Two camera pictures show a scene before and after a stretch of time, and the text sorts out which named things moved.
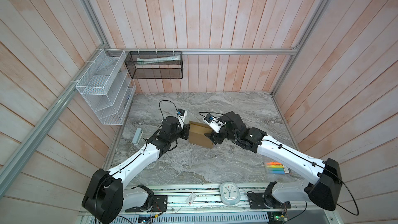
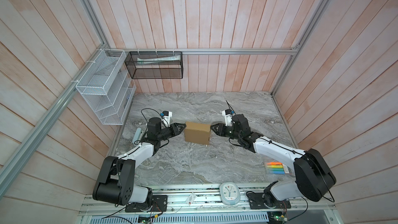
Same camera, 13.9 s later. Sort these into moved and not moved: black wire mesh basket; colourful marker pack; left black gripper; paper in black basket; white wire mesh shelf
Moved: left black gripper
Not moved: colourful marker pack; black wire mesh basket; white wire mesh shelf; paper in black basket
